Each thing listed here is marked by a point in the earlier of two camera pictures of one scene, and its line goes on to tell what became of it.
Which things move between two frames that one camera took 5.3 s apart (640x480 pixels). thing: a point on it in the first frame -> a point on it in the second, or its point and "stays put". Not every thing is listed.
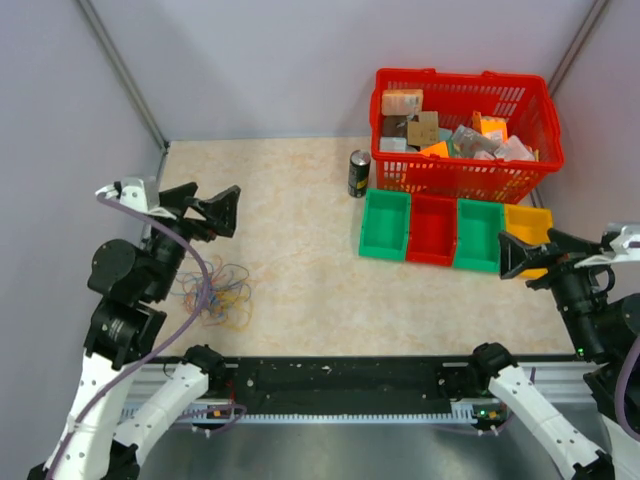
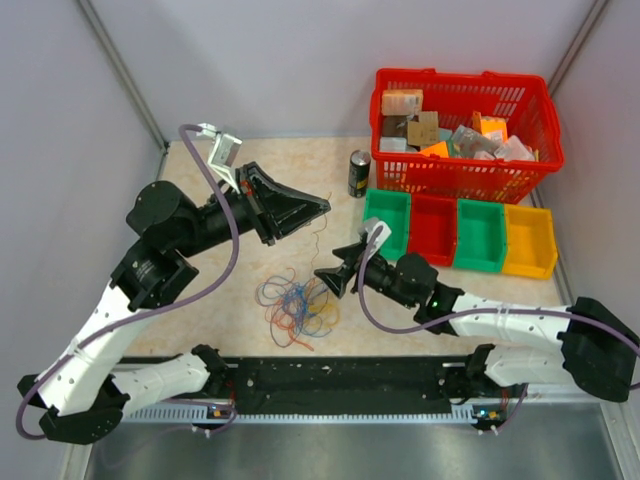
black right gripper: (576, 249) -> (338, 278)
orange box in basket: (398, 102) stays put
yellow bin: (530, 225) stays put
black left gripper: (220, 211) -> (287, 209)
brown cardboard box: (425, 131) stays put
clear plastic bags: (471, 143) stays put
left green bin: (385, 224) stays put
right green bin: (480, 223) stays put
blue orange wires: (228, 298) -> (296, 311)
